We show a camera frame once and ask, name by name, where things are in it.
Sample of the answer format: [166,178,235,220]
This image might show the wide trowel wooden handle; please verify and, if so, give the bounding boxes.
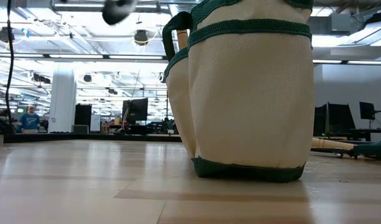
[176,29,189,52]

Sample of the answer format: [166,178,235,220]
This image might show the beige green gardening bag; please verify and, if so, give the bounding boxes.
[161,0,316,184]

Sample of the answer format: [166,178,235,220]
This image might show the green handled pruning shears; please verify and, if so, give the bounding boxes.
[311,141,381,162]

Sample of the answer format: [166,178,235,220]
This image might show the black monitor on arm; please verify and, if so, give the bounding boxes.
[359,101,377,121]

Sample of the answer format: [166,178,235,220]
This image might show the black monitor on desk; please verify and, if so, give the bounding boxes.
[121,97,149,126]

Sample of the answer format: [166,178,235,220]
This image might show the white building pillar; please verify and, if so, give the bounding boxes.
[47,66,78,134]

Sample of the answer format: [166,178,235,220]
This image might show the black cabinet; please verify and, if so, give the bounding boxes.
[74,103,93,127]

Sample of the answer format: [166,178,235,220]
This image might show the person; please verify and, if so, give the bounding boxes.
[14,104,42,135]

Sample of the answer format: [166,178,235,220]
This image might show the large black monitor back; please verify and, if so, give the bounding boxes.
[313,102,357,138]

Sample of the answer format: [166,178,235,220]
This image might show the black hanging cable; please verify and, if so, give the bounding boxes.
[5,0,17,126]

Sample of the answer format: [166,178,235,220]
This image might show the black aluminium table frame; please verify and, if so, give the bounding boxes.
[2,133,182,144]

